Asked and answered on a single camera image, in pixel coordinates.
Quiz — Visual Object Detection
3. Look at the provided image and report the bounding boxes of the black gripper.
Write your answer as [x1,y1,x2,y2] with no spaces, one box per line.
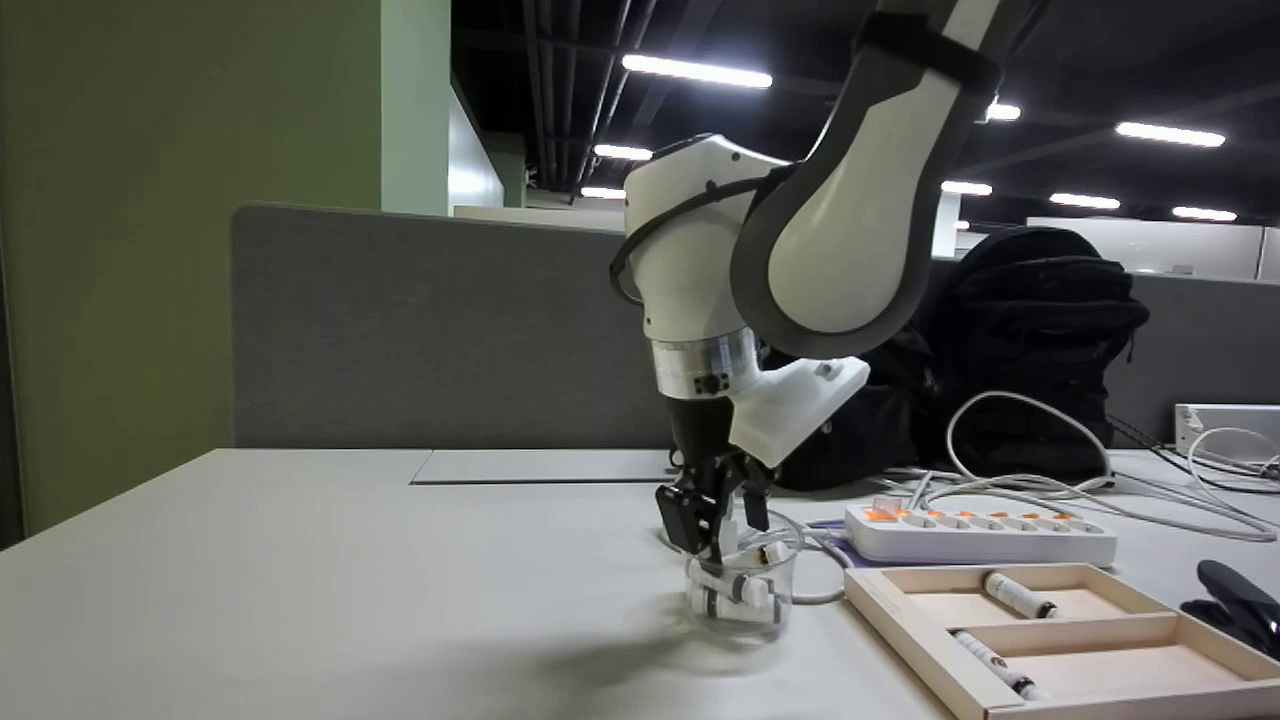
[649,388,780,577]

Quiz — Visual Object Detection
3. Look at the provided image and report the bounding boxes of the thick white looped cable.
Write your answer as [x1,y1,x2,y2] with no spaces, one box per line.
[938,388,1115,499]

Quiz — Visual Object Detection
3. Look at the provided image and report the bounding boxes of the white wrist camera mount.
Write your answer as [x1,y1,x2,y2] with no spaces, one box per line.
[725,348,874,475]

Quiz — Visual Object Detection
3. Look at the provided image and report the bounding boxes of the black backpack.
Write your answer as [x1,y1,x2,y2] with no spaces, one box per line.
[903,225,1154,486]
[764,332,938,491]

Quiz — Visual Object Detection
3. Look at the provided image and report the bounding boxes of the white cylinder with black cap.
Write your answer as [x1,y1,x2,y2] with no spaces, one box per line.
[946,628,1045,704]
[733,530,797,577]
[981,568,1058,628]
[698,573,785,623]

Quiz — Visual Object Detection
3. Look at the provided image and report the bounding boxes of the white power strip orange switches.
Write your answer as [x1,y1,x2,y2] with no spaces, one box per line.
[845,496,1123,573]

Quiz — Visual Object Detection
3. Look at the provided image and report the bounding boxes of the grey desk partition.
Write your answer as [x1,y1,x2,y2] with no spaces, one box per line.
[227,198,1280,451]

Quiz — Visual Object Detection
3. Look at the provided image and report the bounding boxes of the thin white cable bundle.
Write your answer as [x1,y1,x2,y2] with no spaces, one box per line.
[893,465,1280,546]

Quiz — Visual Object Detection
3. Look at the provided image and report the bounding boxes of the wooden two-segment box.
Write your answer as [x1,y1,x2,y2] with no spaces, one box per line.
[845,559,1280,720]

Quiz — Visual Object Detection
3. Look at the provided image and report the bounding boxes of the black stapler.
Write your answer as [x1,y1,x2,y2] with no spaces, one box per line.
[1177,557,1280,667]

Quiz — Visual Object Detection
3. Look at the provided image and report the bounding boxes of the clear plastic cup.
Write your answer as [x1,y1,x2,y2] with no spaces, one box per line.
[681,509,811,641]

